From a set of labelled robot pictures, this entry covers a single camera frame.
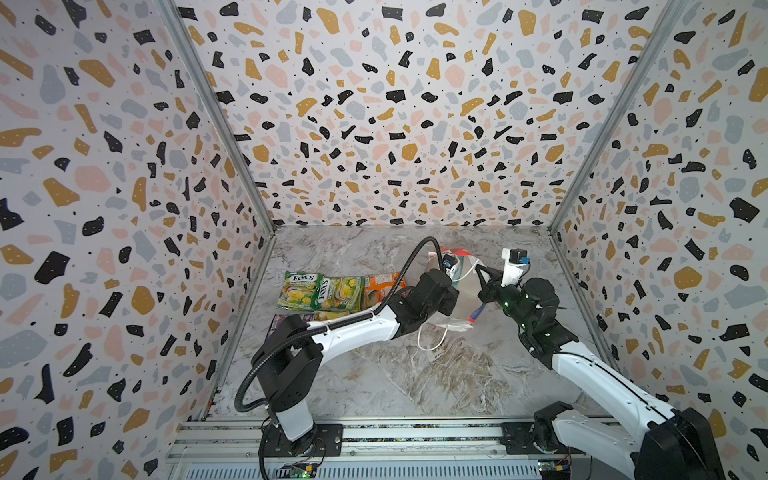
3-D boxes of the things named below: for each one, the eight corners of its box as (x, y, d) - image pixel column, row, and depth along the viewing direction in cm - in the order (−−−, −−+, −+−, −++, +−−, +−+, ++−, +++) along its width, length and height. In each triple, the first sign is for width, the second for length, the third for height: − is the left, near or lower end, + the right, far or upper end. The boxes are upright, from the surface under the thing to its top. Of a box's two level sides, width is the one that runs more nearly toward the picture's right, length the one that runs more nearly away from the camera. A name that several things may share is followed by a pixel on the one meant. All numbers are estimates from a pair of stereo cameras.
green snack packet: (278, 310, 100) (275, 304, 97) (288, 277, 108) (285, 271, 105) (318, 310, 100) (315, 304, 97) (324, 278, 108) (322, 271, 106)
